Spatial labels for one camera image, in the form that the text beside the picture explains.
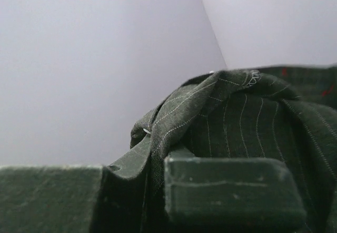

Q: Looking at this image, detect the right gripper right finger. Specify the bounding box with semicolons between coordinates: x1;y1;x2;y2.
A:
164;149;306;232

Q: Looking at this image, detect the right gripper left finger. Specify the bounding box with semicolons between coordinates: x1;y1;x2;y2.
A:
1;135;150;232

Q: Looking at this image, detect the dark striped shirt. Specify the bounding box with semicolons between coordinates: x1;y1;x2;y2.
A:
131;66;336;232

